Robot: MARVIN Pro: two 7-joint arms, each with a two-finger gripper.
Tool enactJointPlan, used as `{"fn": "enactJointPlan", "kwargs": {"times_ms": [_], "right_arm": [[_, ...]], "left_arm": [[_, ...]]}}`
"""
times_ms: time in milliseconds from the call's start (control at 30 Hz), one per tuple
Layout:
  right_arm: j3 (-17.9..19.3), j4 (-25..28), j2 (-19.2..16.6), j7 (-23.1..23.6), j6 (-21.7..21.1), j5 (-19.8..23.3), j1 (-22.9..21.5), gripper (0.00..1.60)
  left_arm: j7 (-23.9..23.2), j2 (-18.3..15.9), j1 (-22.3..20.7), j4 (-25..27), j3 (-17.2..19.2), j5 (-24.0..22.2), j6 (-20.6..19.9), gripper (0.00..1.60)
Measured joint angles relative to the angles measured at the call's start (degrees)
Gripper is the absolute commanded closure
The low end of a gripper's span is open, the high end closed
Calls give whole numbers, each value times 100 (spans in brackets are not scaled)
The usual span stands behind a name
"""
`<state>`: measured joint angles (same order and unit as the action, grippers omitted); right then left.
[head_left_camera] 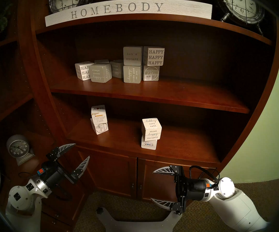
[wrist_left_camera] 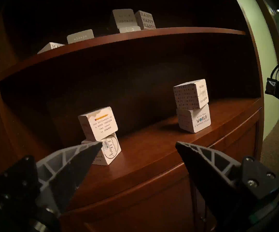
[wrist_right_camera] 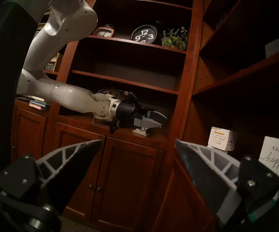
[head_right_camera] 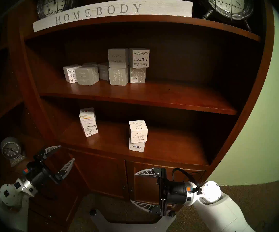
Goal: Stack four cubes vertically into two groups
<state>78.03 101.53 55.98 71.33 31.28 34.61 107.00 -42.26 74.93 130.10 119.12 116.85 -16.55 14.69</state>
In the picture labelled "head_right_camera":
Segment brown wooden bookshelf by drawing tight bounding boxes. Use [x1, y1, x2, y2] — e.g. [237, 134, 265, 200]
[8, 0, 275, 210]

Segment grey cube faint script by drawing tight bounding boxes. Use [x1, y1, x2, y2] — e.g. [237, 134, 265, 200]
[97, 62, 110, 81]

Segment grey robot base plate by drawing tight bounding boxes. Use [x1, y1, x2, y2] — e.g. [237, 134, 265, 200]
[89, 209, 176, 232]

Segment white HAPPY HAPPY HAPPY cube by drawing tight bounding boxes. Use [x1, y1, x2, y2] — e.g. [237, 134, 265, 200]
[63, 64, 82, 84]
[129, 48, 150, 68]

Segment white HOMEBODY wooden sign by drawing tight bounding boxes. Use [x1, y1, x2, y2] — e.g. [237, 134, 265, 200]
[33, 0, 193, 33]

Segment grey cube happy looks good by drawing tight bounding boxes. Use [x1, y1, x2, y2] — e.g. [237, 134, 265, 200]
[108, 67, 129, 86]

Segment round wire clock with feet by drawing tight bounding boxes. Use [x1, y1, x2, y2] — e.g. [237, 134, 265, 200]
[197, 0, 254, 32]

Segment small grey alarm clock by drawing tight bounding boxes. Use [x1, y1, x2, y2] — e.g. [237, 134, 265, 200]
[0, 137, 27, 167]

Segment brown wooden cabinet door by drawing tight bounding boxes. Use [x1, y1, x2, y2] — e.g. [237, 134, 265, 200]
[126, 160, 206, 209]
[67, 149, 130, 200]

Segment white cube circled happy script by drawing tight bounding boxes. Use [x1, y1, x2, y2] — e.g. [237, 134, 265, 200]
[82, 124, 98, 138]

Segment grey cube with barcode sticker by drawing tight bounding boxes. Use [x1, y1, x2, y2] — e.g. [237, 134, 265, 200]
[129, 67, 146, 84]

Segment round wire cage clock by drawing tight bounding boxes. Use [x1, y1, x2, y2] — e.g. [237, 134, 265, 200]
[37, 0, 78, 20]

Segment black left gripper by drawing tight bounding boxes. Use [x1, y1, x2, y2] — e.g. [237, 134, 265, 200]
[23, 145, 75, 189]

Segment white GROW world cube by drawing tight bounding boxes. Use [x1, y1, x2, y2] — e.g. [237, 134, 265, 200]
[79, 108, 97, 127]
[129, 138, 146, 152]

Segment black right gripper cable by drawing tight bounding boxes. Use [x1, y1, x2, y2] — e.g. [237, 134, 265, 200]
[173, 168, 201, 192]

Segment grey cube always choose happy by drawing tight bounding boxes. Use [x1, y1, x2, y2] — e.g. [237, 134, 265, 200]
[77, 66, 100, 86]

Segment white cube think happy thoughts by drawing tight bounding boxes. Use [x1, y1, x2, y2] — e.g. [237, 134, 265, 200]
[129, 120, 148, 143]

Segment grey cube let's escape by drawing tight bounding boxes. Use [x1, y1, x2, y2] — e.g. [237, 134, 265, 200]
[108, 48, 129, 68]

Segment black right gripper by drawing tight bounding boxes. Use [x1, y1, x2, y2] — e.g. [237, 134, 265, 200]
[130, 168, 193, 216]

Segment dark wooden side shelf unit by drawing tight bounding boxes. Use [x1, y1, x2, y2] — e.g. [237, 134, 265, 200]
[0, 7, 87, 232]

